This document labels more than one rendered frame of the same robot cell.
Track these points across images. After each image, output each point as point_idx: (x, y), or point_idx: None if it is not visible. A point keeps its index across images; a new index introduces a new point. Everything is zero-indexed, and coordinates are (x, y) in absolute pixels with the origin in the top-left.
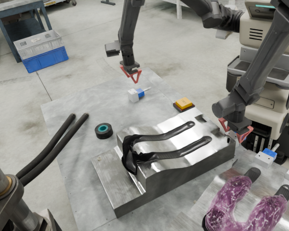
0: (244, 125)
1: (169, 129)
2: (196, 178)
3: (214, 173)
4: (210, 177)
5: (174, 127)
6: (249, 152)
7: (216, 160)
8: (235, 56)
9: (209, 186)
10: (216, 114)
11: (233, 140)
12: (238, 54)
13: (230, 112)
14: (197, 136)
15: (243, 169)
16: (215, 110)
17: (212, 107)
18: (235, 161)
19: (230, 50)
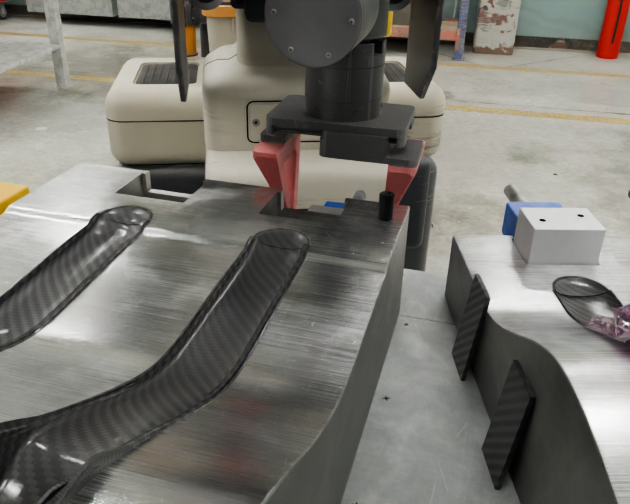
0: (407, 118)
1: None
2: (349, 497)
3: (404, 414)
4: (407, 445)
5: (30, 263)
6: (472, 243)
7: (381, 337)
8: (19, 184)
9: (604, 437)
10: (312, 45)
11: (394, 206)
12: (27, 178)
13: (369, 29)
14: (217, 250)
15: (539, 303)
16: (302, 17)
17: (268, 15)
18: (481, 283)
19: None
